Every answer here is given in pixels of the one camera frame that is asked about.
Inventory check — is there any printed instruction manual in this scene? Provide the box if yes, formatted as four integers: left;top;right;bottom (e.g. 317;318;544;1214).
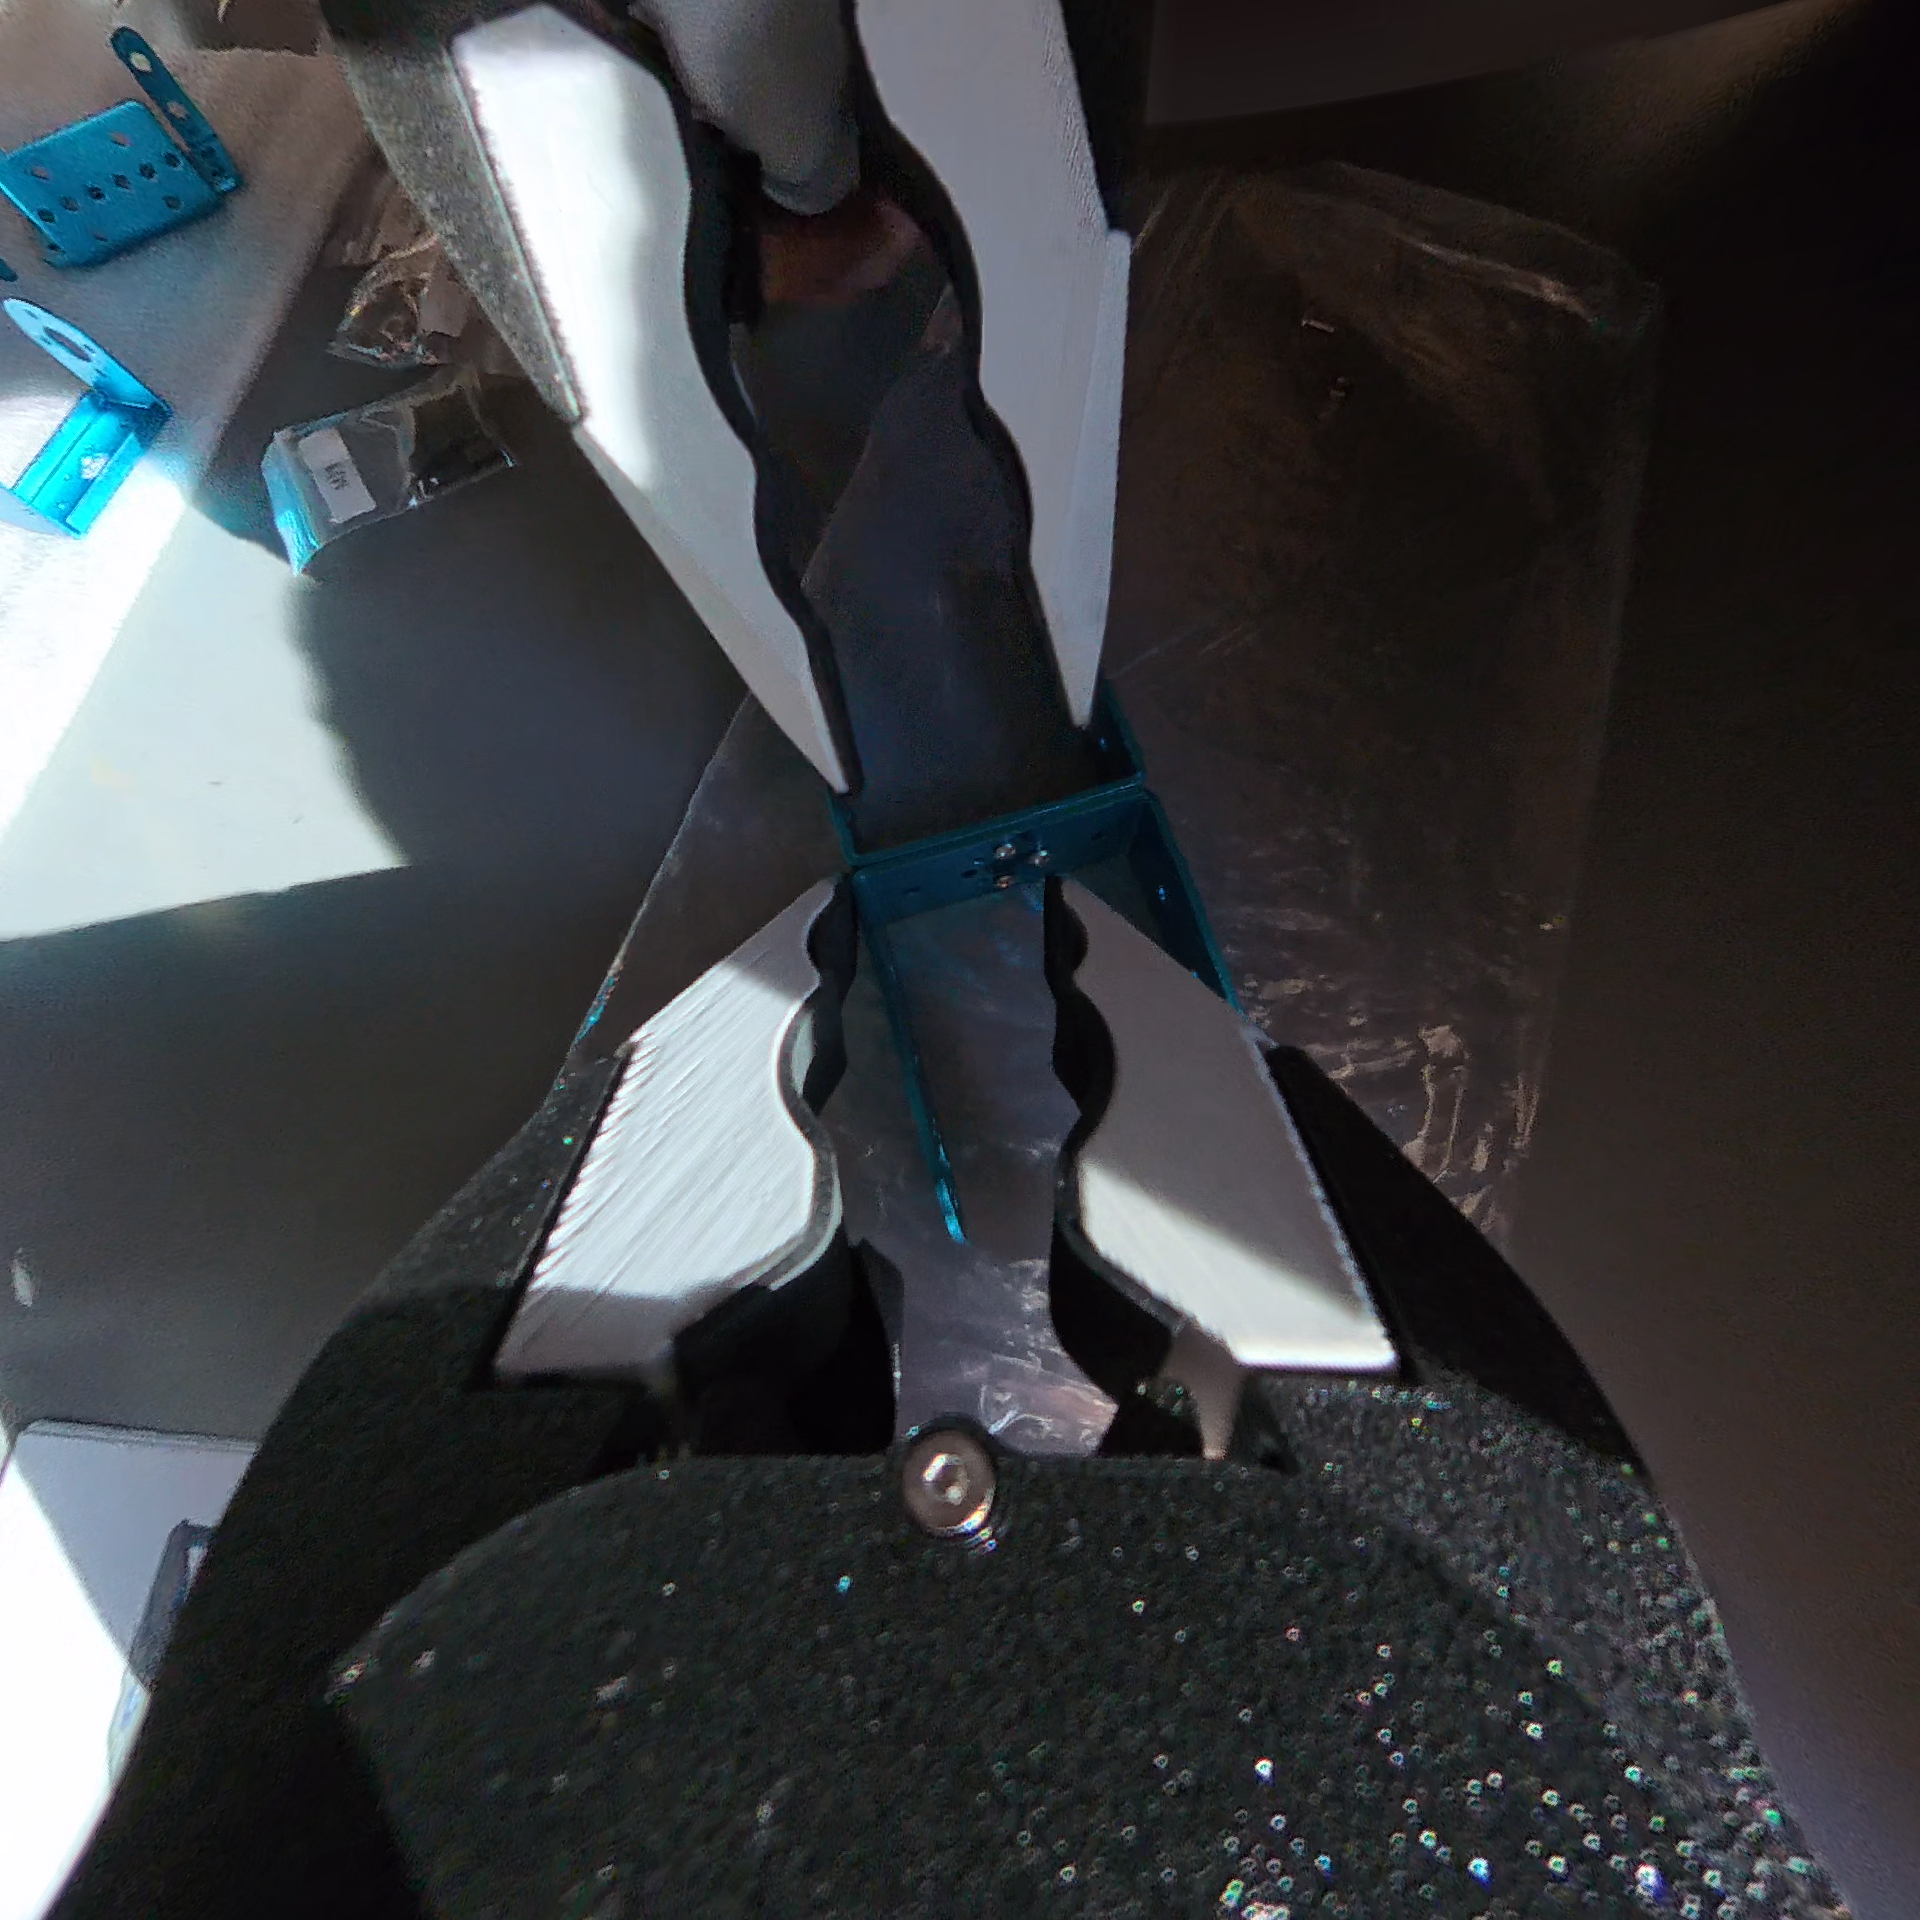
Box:
0;1424;260;1920

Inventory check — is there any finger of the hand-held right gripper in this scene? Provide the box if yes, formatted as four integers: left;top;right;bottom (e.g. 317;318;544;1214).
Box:
445;0;855;793
853;0;1139;741

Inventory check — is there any small clear parts bag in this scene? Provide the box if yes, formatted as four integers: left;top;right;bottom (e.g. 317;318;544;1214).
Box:
263;391;518;577
325;176;501;375

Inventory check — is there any small blue metal bracket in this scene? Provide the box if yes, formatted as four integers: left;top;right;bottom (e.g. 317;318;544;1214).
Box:
0;302;176;542

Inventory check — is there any clear plastic bag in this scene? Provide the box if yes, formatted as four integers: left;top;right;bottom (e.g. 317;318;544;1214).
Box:
584;150;1671;1448

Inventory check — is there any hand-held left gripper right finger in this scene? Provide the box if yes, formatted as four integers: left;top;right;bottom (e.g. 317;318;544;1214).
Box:
1035;887;1406;1384

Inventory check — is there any blue metal bracket assembly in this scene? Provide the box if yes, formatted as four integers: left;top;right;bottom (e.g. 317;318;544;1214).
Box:
823;685;1240;1253

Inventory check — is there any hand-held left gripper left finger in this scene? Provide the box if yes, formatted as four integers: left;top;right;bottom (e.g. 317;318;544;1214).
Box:
494;887;859;1386

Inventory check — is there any blue perforated metal bracket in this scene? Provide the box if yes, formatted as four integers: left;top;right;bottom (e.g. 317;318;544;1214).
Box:
0;32;245;272

